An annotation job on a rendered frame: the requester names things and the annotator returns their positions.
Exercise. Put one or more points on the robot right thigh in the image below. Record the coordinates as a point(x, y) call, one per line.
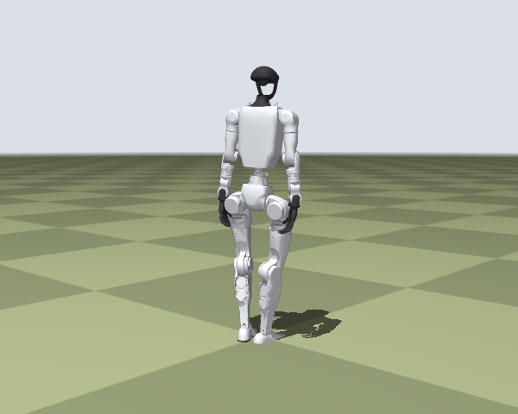
point(277, 210)

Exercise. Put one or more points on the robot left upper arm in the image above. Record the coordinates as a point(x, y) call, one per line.
point(231, 136)

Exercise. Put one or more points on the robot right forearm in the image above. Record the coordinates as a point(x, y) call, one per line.
point(293, 179)

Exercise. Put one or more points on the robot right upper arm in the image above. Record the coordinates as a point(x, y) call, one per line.
point(290, 121)

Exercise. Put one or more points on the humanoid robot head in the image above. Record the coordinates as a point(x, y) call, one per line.
point(264, 75)

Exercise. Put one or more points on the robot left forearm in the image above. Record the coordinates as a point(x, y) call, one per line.
point(226, 176)

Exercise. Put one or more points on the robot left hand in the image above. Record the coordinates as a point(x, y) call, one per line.
point(223, 213)

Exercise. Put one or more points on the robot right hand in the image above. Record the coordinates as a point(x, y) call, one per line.
point(291, 215)

